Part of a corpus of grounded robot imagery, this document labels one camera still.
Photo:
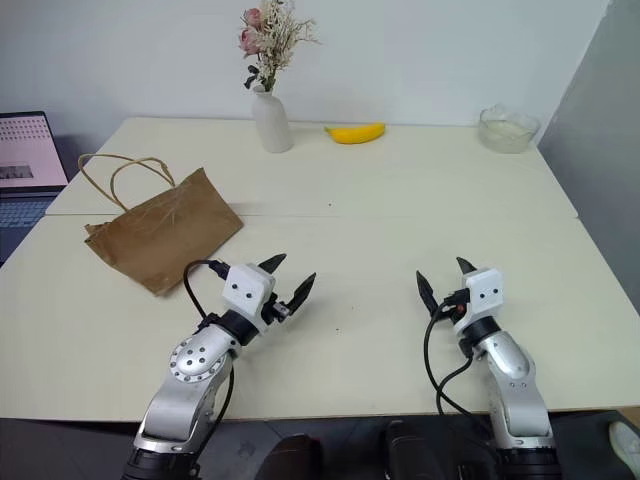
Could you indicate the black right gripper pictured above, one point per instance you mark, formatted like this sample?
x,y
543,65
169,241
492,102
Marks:
x,y
456,300

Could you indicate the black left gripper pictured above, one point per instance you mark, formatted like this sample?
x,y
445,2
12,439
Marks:
x,y
276,309

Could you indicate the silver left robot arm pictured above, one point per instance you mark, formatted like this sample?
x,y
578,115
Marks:
x,y
192,367

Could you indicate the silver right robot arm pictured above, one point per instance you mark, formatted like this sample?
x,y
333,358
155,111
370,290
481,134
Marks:
x,y
515,385

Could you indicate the brown paper bag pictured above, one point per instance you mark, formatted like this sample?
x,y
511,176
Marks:
x,y
162,230

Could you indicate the white ceramic vase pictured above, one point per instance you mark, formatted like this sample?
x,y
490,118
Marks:
x,y
272,121

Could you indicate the yellow banana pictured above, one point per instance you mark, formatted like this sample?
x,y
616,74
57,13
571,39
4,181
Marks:
x,y
357,133

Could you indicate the clear glass bowl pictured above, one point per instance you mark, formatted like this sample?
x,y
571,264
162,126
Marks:
x,y
507,129

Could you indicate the dried flower bouquet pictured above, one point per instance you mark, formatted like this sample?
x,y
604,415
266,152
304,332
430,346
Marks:
x,y
272,37

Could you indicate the white shoe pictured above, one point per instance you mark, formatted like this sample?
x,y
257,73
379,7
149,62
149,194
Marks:
x,y
625,442

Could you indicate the open laptop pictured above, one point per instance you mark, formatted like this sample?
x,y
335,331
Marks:
x,y
25,170

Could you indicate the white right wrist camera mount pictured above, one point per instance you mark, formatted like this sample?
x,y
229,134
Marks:
x,y
481,296

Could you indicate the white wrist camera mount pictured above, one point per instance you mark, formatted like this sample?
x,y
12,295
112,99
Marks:
x,y
481,296
246,291

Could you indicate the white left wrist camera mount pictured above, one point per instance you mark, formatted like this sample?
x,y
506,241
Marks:
x,y
246,291

